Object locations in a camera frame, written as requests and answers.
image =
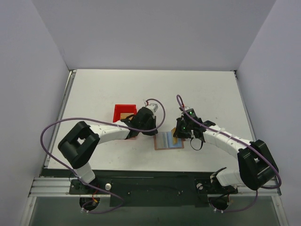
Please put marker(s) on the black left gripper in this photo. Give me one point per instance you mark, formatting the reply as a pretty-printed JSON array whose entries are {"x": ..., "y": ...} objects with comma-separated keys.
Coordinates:
[{"x": 147, "y": 125}]

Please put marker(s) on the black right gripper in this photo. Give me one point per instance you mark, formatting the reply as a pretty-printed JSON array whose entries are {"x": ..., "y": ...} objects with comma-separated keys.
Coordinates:
[{"x": 181, "y": 131}]

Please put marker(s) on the tan leather card holder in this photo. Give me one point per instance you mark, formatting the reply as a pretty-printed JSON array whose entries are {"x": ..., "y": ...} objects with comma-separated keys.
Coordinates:
[{"x": 170, "y": 145}]

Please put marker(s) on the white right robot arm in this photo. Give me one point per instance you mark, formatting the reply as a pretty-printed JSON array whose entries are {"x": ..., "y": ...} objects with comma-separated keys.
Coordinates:
[{"x": 256, "y": 165}]

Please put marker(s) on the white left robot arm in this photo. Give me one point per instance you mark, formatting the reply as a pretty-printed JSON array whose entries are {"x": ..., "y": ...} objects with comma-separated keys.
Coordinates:
[{"x": 79, "y": 144}]

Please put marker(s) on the red plastic bin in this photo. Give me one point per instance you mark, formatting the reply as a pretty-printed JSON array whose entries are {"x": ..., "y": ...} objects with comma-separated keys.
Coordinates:
[{"x": 122, "y": 111}]

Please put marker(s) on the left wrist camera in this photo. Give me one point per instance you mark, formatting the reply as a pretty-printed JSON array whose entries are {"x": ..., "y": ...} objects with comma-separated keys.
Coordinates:
[{"x": 152, "y": 107}]

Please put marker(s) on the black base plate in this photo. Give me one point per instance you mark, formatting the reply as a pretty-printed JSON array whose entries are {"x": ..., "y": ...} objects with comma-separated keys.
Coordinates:
[{"x": 161, "y": 188}]

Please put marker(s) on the aluminium frame rail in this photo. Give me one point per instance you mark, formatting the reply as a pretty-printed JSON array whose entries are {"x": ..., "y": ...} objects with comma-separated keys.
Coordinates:
[{"x": 52, "y": 187}]

